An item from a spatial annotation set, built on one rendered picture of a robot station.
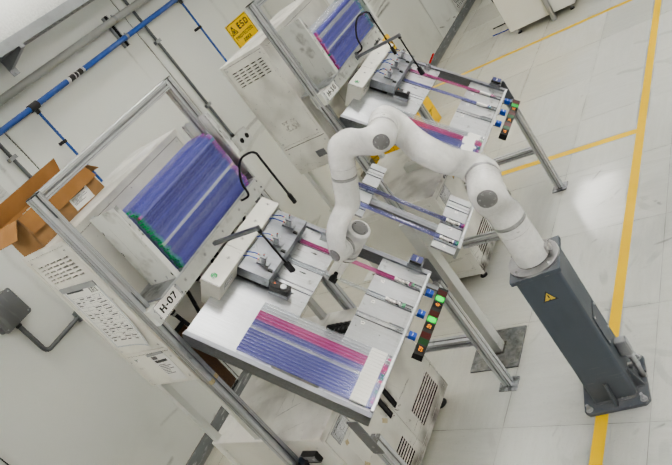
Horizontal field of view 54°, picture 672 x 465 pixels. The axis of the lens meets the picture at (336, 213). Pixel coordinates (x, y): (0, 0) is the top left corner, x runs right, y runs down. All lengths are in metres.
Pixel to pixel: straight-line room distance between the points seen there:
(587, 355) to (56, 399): 2.57
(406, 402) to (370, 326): 0.58
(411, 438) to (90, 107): 2.64
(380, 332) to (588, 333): 0.75
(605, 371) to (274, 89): 2.00
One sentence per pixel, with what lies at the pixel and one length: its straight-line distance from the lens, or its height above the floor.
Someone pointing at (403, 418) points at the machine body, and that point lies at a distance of 2.95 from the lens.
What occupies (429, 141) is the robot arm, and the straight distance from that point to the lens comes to 2.18.
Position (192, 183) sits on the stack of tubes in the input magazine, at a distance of 2.52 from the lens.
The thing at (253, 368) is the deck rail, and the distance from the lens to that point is 2.36.
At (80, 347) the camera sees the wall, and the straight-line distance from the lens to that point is 3.88.
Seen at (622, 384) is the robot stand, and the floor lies 0.09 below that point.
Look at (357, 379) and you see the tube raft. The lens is 2.35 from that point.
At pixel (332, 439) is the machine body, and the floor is 0.56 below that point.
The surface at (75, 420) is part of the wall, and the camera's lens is 3.85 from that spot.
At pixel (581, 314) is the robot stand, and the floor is 0.47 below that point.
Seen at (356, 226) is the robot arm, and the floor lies 1.15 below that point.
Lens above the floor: 2.08
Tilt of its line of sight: 21 degrees down
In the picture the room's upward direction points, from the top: 38 degrees counter-clockwise
